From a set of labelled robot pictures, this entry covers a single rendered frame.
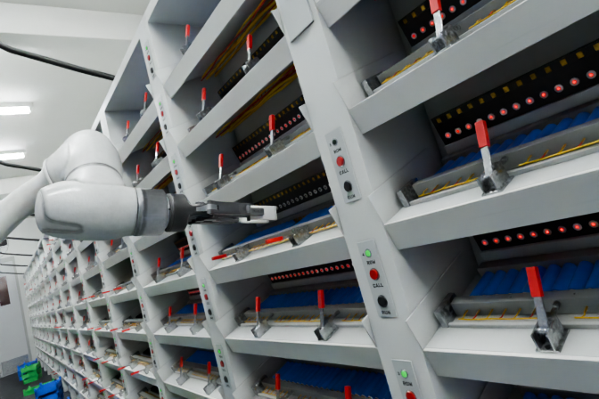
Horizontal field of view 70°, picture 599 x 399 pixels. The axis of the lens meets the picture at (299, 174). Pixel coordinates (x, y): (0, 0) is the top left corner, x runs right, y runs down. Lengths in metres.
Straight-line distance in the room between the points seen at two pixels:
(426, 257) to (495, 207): 0.20
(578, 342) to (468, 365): 0.14
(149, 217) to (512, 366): 0.61
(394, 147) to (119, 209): 0.48
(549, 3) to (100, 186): 0.70
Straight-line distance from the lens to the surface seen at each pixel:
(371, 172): 0.68
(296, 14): 0.79
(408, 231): 0.65
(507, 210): 0.56
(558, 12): 0.53
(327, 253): 0.79
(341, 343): 0.84
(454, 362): 0.68
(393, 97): 0.63
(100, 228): 0.80
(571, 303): 0.63
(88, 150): 0.91
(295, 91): 1.12
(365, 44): 0.79
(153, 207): 0.82
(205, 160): 1.32
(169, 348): 1.96
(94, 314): 3.30
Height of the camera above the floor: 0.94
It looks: 8 degrees up
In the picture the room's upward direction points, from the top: 16 degrees counter-clockwise
